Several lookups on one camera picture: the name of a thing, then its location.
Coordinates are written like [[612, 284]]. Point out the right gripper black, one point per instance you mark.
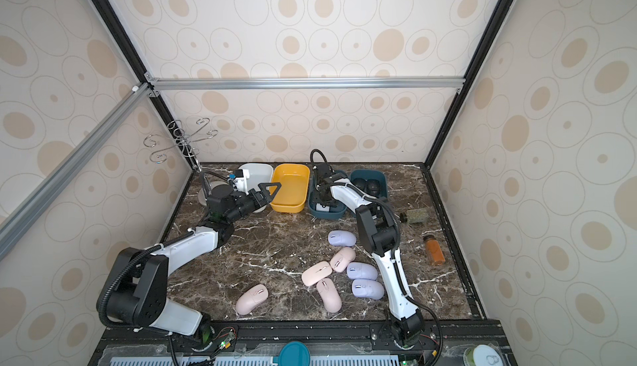
[[322, 190]]

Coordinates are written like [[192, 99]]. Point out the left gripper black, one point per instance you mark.
[[264, 194]]

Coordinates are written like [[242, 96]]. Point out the white storage box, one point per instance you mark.
[[259, 173]]

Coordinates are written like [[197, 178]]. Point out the yellow storage box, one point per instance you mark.
[[294, 180]]

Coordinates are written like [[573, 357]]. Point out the black mouse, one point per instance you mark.
[[373, 188], [360, 183]]

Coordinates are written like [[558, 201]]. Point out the pink mouse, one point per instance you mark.
[[251, 299], [315, 273], [342, 259], [329, 295]]

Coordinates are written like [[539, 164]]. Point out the white mouse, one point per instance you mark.
[[322, 209]]

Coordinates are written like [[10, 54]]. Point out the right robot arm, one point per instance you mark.
[[380, 235]]

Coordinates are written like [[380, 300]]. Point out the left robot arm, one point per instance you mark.
[[135, 294]]

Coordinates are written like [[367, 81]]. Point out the left teal storage box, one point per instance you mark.
[[337, 211]]

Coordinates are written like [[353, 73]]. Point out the teal storage box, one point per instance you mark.
[[337, 211], [373, 175]]

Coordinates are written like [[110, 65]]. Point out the right teal storage box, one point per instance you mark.
[[373, 175]]

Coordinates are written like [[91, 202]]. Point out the purple mouse upper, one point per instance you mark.
[[340, 238]]

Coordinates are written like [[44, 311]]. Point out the purple mouse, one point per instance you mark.
[[340, 238], [369, 289], [361, 271]]

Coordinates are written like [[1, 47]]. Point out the purple mouse middle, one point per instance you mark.
[[361, 271]]

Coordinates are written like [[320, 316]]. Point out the glass jar of green herbs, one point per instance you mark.
[[414, 216]]

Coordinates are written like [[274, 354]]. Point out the purple mouse lower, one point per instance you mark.
[[369, 289]]

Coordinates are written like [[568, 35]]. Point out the orange spice jar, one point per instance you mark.
[[434, 250]]

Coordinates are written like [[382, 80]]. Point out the teal round lid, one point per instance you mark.
[[293, 354]]

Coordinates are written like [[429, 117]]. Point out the left diagonal aluminium bar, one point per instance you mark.
[[27, 213]]

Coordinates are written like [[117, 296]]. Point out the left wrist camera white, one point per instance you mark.
[[239, 180]]

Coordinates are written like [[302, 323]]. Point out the metal wire hook stand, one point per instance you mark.
[[184, 142]]

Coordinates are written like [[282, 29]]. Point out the horizontal aluminium frame bar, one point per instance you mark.
[[310, 83]]

